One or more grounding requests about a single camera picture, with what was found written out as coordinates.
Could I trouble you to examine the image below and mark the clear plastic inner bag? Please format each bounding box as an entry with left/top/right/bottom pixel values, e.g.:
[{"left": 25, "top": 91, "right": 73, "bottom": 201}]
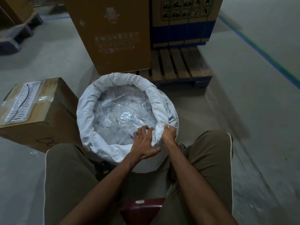
[{"left": 92, "top": 85, "right": 158, "bottom": 146}]

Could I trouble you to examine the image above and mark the tall cardboard box blue band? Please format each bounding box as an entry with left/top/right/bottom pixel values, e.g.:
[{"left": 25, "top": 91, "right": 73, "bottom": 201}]
[{"left": 149, "top": 0, "right": 225, "bottom": 49}]

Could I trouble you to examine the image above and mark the tall plain cardboard box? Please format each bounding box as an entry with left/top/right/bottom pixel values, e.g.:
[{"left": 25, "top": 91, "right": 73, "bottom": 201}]
[{"left": 60, "top": 0, "right": 153, "bottom": 76}]

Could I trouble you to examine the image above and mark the low slatted pallet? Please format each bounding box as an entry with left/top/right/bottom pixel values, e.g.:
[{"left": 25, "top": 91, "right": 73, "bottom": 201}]
[{"left": 27, "top": 0, "right": 67, "bottom": 15}]

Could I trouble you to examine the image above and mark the large white woven sack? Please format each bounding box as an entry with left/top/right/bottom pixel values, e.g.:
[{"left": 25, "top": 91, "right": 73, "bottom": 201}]
[{"left": 77, "top": 72, "right": 180, "bottom": 174}]

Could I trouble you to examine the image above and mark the clear plastic tray wavy pattern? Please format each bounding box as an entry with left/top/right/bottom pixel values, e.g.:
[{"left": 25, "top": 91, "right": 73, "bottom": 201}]
[{"left": 4, "top": 81, "right": 42, "bottom": 124}]

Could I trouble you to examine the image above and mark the small cardboard box with handwriting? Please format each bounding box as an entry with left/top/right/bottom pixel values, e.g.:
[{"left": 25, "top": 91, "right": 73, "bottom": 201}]
[{"left": 0, "top": 77, "right": 81, "bottom": 154}]

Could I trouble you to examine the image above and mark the person's right forearm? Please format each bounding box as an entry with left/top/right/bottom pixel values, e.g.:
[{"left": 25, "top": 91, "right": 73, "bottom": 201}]
[{"left": 163, "top": 138, "right": 238, "bottom": 225}]

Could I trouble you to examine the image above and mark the person's left hand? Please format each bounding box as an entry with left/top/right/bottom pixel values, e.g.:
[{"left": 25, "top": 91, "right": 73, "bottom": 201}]
[{"left": 129, "top": 125, "right": 162, "bottom": 163}]

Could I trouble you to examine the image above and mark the black cable tie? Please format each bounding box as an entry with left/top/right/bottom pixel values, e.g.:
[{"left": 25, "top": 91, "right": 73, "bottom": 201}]
[{"left": 6, "top": 83, "right": 30, "bottom": 122}]

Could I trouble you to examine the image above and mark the person's left forearm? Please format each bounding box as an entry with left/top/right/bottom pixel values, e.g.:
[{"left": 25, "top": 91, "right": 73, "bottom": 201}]
[{"left": 58, "top": 153, "right": 142, "bottom": 225}]

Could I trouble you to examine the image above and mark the person's right hand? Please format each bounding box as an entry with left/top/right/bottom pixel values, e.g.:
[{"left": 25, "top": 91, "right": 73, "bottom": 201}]
[{"left": 162, "top": 123, "right": 178, "bottom": 145}]

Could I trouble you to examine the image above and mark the dark wooden pallet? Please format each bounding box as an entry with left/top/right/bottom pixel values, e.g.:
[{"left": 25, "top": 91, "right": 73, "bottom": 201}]
[{"left": 0, "top": 12, "right": 44, "bottom": 55}]

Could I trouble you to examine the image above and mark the dark red stool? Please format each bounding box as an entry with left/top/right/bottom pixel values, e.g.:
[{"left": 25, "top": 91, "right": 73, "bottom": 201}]
[{"left": 119, "top": 198, "right": 166, "bottom": 225}]

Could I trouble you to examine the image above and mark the tall strapped cardboard box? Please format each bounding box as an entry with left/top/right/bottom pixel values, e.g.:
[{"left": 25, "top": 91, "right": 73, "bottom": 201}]
[{"left": 0, "top": 0, "right": 35, "bottom": 24}]

